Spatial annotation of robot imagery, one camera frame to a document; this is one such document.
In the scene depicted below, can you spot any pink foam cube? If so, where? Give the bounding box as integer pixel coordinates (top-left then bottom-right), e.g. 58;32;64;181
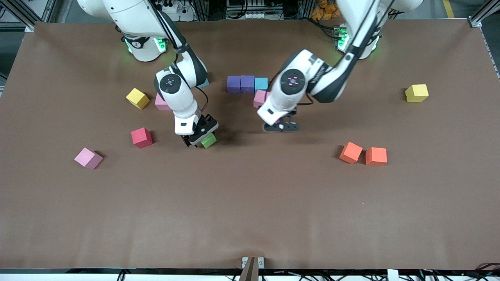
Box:
74;148;104;170
253;90;271;108
155;93;172;111

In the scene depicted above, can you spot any orange foam cube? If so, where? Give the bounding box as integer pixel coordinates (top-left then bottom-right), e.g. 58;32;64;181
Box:
366;147;388;167
339;142;363;164

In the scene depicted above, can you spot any red foam cube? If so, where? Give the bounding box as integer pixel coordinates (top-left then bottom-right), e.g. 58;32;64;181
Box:
131;127;154;149

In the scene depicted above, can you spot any yellow foam cube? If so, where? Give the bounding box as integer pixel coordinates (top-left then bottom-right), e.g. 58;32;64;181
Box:
126;88;150;110
405;84;429;103

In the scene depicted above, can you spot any table cover sheet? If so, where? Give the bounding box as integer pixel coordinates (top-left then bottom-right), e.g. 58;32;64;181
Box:
0;19;500;270

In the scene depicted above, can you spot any dark equipment rack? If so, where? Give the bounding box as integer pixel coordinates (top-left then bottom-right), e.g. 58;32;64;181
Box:
197;0;313;21

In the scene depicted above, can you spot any orange packets pile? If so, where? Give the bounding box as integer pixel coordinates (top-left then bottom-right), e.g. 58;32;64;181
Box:
311;0;344;21

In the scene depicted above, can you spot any large white power strip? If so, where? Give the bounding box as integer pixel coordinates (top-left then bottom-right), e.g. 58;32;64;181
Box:
160;0;196;22

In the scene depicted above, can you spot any black right camera mount plate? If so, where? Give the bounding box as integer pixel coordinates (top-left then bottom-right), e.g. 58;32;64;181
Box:
189;124;219;147

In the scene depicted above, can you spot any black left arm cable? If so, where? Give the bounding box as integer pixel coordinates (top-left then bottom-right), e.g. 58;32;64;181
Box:
298;0;388;107

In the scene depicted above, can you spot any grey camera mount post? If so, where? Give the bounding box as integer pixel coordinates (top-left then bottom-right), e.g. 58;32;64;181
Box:
239;256;265;281

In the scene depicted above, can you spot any aluminium frame profile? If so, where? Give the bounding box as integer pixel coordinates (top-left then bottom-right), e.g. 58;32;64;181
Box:
468;0;500;78
0;0;59;32

